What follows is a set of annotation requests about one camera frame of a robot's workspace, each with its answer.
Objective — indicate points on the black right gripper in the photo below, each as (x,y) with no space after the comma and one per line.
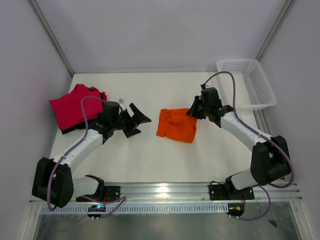
(192,112)

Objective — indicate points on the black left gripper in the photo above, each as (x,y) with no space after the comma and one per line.
(137,118)

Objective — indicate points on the orange t shirt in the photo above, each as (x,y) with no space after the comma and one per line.
(176,125)

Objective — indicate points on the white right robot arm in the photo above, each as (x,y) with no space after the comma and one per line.
(270,159)

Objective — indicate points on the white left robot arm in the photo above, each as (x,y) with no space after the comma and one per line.
(53,181)

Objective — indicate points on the red folded t shirt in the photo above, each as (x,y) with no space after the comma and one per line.
(102,94)

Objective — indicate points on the white plastic basket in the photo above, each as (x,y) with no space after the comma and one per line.
(253,89)

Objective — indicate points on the pink folded t shirt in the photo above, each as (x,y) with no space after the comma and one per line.
(75,107)

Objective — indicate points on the left controller board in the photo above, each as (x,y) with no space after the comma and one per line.
(96,210)

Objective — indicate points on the controller board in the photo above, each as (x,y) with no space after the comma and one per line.
(96,210)
(235,210)

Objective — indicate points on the right controller board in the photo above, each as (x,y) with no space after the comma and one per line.
(235,210)

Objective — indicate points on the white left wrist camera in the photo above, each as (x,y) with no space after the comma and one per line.
(120,101)

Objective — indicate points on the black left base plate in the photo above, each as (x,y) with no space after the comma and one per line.
(111,193)

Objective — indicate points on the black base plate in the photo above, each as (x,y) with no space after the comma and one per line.
(111,193)
(221,192)

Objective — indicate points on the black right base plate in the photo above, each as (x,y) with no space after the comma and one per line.
(221,192)

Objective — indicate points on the slotted grey cable duct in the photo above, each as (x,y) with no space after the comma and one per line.
(147,208)

